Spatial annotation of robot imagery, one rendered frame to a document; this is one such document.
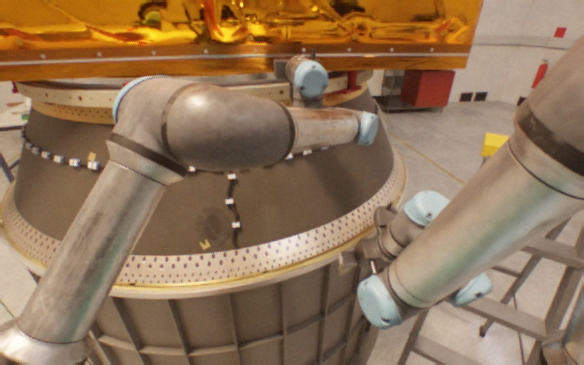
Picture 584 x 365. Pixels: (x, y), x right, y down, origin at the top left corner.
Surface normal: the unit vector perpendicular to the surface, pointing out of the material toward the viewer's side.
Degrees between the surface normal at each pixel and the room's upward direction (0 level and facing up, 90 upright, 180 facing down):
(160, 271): 43
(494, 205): 91
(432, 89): 90
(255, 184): 62
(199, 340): 90
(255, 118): 58
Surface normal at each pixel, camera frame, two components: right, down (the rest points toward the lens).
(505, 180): -0.95, 0.10
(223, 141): 0.26, 0.38
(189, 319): 0.05, 0.49
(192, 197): 0.11, 0.03
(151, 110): -0.49, -0.11
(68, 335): 0.76, 0.24
